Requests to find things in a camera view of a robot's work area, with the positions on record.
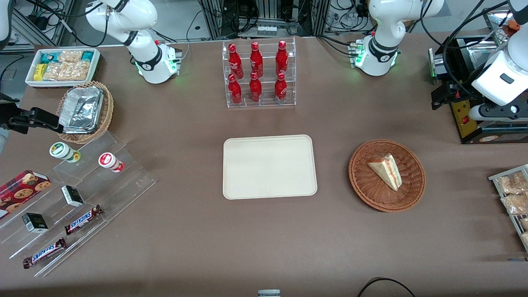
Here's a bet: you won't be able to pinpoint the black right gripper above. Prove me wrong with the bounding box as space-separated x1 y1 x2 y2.
0 93 63 135

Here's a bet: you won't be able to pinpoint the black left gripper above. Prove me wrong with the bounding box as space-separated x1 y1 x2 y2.
431 80 484 111

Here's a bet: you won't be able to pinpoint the triangular sandwich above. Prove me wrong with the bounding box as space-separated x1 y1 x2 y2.
367 153 402 192

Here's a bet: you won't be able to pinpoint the wicker basket with foil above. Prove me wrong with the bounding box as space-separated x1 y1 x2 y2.
55 81 114 144

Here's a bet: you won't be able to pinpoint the brown wicker basket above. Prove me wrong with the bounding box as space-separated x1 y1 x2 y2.
348 139 426 213

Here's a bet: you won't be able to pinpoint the beige plastic tray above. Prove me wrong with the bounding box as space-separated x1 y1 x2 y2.
222 134 318 200

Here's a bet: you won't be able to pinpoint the green lid cup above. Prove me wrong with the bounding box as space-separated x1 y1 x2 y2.
49 141 81 164

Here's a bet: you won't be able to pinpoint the aluminium foil containers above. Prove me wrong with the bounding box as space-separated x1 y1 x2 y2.
59 86 104 134

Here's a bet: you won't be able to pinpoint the black hot dog roller machine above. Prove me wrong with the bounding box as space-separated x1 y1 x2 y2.
428 8 528 144

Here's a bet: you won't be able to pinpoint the white snack bin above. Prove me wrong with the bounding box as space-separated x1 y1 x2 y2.
25 48 101 89

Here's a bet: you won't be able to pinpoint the clear bag of crackers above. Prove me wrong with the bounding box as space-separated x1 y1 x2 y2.
57 50 84 64
43 61 90 82

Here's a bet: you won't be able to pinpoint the red cookie box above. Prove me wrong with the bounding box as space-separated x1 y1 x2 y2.
0 170 52 219

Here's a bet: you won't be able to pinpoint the red lid cup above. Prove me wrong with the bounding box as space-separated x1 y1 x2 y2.
98 152 125 173

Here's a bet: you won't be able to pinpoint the small dark green box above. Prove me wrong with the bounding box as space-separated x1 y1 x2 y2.
21 212 49 234
61 185 85 207

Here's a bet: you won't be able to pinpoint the clear acrylic step shelf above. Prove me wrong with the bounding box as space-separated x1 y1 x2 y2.
0 131 157 278

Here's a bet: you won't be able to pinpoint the snickers bar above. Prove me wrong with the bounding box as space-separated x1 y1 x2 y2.
64 205 104 236
22 237 67 269

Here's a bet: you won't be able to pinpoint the red cola bottle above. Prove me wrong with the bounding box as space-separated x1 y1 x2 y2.
228 73 243 105
275 40 289 77
274 72 288 104
228 43 244 80
250 42 264 78
249 72 263 103

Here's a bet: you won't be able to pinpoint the clear acrylic bottle rack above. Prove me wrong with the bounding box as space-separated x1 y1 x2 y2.
222 37 297 109

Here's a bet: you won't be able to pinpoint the black cable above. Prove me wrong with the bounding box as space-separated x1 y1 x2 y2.
356 277 415 297

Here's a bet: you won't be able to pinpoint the aluminium frame rack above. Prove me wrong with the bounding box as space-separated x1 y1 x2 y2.
198 0 331 40

